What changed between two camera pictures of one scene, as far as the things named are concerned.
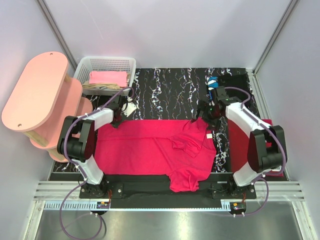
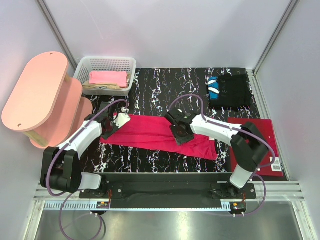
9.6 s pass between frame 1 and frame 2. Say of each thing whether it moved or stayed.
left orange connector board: stayed
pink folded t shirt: stayed
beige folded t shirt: stayed
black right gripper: moved
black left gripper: moved
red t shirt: moved
